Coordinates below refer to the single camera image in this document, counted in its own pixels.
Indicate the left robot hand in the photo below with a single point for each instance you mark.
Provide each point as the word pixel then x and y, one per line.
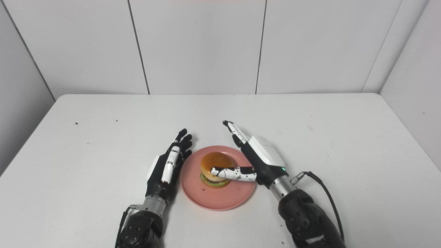
pixel 165 168

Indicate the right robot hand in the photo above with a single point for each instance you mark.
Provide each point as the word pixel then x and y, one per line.
pixel 256 158

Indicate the toy hamburger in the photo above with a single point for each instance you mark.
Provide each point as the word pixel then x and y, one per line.
pixel 216 170

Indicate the pink round plate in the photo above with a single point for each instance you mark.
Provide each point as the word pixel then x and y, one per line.
pixel 218 177

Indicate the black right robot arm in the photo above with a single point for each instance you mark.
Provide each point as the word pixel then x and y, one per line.
pixel 303 213

